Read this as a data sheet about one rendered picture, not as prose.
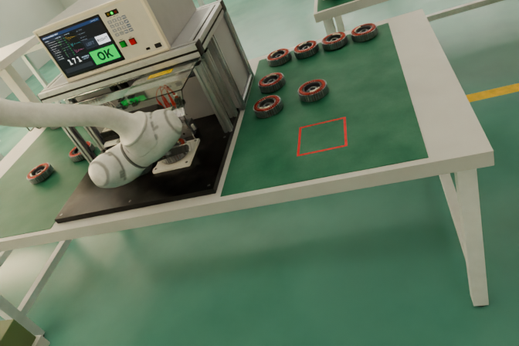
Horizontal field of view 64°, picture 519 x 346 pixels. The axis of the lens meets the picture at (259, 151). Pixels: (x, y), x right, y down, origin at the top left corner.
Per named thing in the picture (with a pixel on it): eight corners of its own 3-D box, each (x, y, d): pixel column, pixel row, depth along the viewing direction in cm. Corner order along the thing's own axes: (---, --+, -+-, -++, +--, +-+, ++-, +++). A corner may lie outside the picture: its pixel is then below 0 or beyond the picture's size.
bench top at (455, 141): (494, 165, 106) (493, 150, 104) (-84, 266, 175) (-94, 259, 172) (423, 18, 185) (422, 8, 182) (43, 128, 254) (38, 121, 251)
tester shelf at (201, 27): (201, 56, 138) (195, 43, 135) (43, 105, 159) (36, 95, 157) (226, 9, 172) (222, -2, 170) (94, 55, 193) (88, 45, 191)
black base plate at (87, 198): (215, 193, 131) (212, 188, 130) (57, 223, 151) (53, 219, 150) (240, 112, 168) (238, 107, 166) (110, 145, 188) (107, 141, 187)
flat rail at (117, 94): (201, 74, 142) (197, 66, 140) (58, 116, 161) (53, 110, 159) (201, 72, 142) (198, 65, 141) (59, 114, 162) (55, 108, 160)
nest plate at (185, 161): (190, 166, 145) (188, 163, 144) (153, 174, 150) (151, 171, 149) (200, 140, 157) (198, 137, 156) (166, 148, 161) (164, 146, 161)
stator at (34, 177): (52, 164, 193) (46, 158, 191) (55, 173, 185) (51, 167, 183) (29, 179, 190) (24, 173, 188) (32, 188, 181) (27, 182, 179)
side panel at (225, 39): (245, 109, 168) (212, 36, 150) (238, 111, 169) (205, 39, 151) (254, 76, 190) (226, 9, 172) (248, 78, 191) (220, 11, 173)
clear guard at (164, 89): (184, 116, 122) (175, 99, 119) (117, 133, 130) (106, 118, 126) (209, 65, 147) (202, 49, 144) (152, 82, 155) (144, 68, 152)
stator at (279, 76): (284, 89, 168) (281, 82, 166) (259, 96, 172) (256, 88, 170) (287, 76, 177) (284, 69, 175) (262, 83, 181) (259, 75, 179)
